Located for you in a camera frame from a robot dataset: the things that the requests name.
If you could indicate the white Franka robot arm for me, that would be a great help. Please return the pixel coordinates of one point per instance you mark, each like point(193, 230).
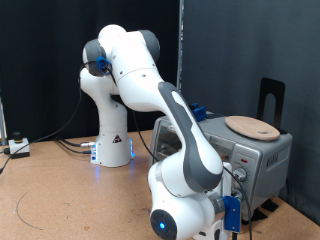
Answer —
point(140, 76)

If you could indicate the emergency stop button box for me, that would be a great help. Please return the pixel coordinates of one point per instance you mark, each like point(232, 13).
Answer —
point(19, 146)

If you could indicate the grey backdrop curtain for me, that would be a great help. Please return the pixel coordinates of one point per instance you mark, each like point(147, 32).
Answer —
point(250, 40)

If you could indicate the round wooden cutting board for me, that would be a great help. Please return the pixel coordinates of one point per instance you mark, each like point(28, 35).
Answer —
point(253, 128)

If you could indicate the vertical aluminium pole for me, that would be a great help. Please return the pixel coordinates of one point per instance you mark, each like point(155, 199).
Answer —
point(180, 33)

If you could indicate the black metal bookend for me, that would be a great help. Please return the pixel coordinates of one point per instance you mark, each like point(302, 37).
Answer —
point(266, 86)

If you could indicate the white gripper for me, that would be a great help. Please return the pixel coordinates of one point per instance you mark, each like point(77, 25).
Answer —
point(227, 180)

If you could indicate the silver oven temperature knob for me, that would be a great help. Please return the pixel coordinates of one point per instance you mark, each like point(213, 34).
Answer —
point(240, 174)

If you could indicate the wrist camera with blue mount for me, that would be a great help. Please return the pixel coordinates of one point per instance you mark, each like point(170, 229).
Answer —
point(232, 213)

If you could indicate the silver toaster oven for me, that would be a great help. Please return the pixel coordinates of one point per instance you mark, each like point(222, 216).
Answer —
point(266, 173)

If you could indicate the silver oven timer knob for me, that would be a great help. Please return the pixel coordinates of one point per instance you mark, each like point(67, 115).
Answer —
point(237, 194)

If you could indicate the black backdrop curtain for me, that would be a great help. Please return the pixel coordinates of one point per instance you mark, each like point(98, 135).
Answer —
point(26, 50)

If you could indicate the thin metal stand post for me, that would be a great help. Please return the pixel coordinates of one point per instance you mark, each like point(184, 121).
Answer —
point(2, 126)

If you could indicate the black spatula with blue grip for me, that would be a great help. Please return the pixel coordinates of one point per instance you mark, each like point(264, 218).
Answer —
point(200, 113)

